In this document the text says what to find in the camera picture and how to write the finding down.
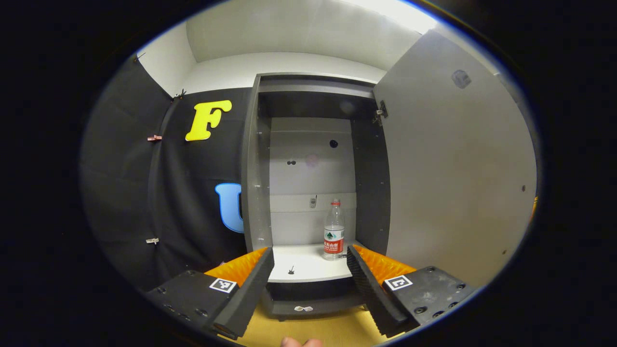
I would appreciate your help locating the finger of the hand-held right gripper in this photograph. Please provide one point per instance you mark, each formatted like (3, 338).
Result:
(534, 208)

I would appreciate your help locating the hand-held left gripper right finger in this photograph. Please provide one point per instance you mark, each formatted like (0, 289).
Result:
(371, 294)

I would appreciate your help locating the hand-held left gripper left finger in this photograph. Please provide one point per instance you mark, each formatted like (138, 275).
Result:
(250, 289)

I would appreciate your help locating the clear plastic water bottle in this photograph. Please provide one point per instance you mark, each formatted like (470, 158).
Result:
(334, 241)

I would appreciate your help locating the light cabinet door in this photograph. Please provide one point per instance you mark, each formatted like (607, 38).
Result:
(458, 168)

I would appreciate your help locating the dark grey cabinet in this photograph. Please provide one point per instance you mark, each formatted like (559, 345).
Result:
(371, 193)

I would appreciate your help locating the metal door hinge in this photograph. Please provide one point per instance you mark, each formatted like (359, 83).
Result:
(381, 113)

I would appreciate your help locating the pink cloth clip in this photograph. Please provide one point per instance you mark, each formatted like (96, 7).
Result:
(154, 138)

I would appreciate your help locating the black cloth clip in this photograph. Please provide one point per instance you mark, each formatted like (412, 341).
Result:
(180, 94)
(139, 57)

